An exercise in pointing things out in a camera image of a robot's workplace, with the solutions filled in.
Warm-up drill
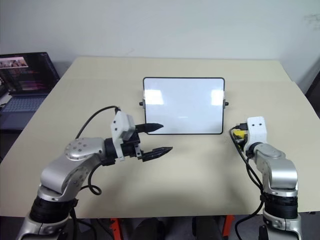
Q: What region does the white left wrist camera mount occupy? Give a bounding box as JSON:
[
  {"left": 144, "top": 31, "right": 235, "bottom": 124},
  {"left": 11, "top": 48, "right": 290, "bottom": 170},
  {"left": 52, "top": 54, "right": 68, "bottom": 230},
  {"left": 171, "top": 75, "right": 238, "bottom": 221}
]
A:
[{"left": 109, "top": 112, "right": 137, "bottom": 162}]

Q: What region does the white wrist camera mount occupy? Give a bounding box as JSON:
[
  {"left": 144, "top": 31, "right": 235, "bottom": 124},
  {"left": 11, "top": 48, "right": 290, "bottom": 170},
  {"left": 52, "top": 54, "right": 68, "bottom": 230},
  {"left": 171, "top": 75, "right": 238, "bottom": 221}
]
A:
[
  {"left": 109, "top": 112, "right": 137, "bottom": 162},
  {"left": 243, "top": 115, "right": 268, "bottom": 151}
]

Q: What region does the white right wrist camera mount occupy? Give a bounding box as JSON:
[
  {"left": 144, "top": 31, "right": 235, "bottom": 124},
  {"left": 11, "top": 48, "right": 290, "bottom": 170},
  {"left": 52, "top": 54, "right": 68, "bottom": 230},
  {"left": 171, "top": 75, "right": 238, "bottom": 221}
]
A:
[{"left": 243, "top": 115, "right": 268, "bottom": 151}]

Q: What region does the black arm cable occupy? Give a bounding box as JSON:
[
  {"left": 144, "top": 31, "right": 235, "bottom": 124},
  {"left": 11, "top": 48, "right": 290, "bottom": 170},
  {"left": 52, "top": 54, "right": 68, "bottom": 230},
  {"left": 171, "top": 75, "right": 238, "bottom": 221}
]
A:
[
  {"left": 229, "top": 121, "right": 266, "bottom": 240},
  {"left": 71, "top": 105, "right": 122, "bottom": 240}
]

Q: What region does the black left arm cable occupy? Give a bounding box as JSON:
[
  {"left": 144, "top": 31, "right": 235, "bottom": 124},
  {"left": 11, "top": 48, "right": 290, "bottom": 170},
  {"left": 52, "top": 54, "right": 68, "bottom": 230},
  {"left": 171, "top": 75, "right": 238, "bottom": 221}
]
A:
[{"left": 71, "top": 105, "right": 122, "bottom": 240}]

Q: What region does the small black-framed whiteboard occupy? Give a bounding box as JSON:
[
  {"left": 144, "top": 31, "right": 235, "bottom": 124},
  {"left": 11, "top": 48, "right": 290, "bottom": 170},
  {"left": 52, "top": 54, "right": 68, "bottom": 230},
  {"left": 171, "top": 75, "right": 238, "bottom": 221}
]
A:
[{"left": 138, "top": 76, "right": 230, "bottom": 136}]

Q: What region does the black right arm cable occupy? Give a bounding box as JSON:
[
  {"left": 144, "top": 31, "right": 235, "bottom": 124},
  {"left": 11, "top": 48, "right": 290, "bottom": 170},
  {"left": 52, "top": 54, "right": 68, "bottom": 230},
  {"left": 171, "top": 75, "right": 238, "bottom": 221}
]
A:
[{"left": 229, "top": 121, "right": 266, "bottom": 240}]

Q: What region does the yellow whiteboard eraser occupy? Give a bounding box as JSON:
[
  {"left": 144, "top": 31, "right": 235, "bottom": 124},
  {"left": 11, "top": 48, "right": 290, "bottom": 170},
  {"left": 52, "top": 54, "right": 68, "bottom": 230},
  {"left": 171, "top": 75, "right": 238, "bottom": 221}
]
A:
[{"left": 232, "top": 130, "right": 248, "bottom": 143}]

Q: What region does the orange table leg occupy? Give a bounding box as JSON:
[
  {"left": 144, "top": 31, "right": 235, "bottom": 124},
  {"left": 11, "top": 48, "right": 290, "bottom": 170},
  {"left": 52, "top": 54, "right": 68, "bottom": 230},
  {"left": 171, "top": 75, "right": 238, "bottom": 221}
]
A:
[
  {"left": 224, "top": 214, "right": 236, "bottom": 240},
  {"left": 109, "top": 217, "right": 121, "bottom": 240}
]

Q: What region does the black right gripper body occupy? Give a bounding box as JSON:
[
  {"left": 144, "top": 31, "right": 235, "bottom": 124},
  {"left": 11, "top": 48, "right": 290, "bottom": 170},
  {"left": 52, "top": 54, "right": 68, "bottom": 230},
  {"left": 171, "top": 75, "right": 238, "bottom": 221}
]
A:
[{"left": 234, "top": 138, "right": 248, "bottom": 151}]

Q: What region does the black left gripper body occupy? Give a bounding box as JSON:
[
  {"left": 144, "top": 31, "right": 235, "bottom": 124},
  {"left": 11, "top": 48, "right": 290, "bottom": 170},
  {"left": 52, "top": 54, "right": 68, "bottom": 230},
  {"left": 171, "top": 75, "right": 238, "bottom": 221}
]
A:
[{"left": 120, "top": 132, "right": 144, "bottom": 160}]

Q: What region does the open grey laptop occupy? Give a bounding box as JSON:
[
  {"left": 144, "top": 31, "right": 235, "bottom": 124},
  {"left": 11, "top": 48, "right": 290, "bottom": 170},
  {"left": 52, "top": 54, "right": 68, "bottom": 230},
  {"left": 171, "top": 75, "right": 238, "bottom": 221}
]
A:
[{"left": 0, "top": 51, "right": 61, "bottom": 131}]

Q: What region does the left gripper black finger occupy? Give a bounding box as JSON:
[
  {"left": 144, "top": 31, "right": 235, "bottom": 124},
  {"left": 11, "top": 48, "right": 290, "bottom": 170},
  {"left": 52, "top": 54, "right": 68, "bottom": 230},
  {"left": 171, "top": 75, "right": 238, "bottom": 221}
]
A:
[
  {"left": 135, "top": 122, "right": 165, "bottom": 134},
  {"left": 141, "top": 146, "right": 174, "bottom": 163}
]

